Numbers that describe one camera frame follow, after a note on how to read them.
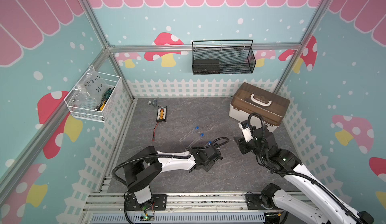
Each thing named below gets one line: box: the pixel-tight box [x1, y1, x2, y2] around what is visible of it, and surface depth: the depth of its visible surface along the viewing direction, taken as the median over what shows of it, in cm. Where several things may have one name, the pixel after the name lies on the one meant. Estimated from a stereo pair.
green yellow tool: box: [94, 85, 116, 111], surface depth 75 cm
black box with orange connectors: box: [156, 105, 168, 123], surface depth 111 cm
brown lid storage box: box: [228, 81, 291, 133], surface depth 93 cm
